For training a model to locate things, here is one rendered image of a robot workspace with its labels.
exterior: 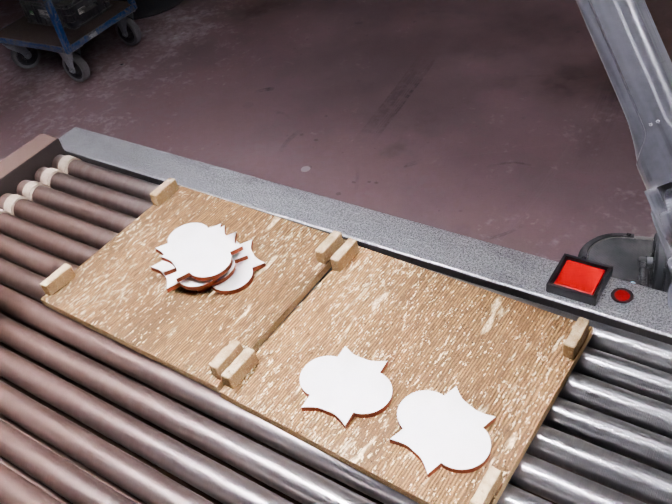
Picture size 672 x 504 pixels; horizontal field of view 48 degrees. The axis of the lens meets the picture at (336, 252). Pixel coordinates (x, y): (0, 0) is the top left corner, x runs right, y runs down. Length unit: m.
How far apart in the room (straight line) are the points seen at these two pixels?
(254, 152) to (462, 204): 0.99
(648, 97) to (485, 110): 2.62
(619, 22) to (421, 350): 0.54
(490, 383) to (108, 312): 0.63
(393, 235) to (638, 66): 0.66
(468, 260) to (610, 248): 1.09
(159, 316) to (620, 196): 1.98
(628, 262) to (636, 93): 1.53
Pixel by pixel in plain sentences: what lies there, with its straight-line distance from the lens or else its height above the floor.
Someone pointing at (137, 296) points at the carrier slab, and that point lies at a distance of 1.30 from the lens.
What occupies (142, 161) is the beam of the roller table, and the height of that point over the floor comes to 0.91.
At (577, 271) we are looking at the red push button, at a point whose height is 0.93.
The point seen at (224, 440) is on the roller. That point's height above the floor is 0.92.
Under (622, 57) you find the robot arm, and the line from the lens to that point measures 0.75.
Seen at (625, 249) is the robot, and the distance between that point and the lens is 2.29.
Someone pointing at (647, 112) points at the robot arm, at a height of 1.37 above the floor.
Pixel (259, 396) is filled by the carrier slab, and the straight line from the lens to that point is 1.08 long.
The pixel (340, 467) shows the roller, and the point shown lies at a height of 0.92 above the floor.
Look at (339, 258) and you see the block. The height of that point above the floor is 0.96.
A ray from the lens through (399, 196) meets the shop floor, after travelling 2.89.
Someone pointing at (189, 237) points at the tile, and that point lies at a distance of 1.29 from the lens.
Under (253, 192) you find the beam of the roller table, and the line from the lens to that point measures 1.47.
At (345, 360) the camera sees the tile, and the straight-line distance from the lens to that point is 1.08.
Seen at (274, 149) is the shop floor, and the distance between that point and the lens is 3.29.
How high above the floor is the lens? 1.76
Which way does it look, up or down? 41 degrees down
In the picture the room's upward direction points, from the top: 12 degrees counter-clockwise
